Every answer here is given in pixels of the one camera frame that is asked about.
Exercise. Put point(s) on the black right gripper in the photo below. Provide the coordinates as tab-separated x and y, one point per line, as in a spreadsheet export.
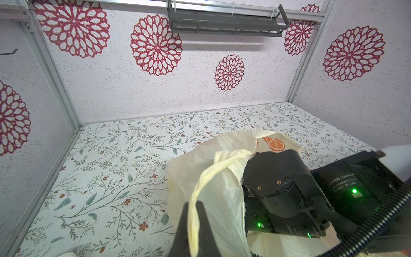
282	197

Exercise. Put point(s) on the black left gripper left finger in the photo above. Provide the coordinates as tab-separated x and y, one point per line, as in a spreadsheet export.
180	246

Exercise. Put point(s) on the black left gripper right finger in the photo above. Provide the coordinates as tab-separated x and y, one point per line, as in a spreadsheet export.
207	243

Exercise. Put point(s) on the cream plastic bag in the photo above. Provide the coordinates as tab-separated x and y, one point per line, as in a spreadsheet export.
212	173

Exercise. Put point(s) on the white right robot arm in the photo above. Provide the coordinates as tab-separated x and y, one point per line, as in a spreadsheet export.
366	197

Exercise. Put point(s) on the grey wall shelf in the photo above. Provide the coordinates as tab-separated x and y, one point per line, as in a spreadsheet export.
217	23

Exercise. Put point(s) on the black wire wall rack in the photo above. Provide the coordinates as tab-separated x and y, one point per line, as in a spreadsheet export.
9	53

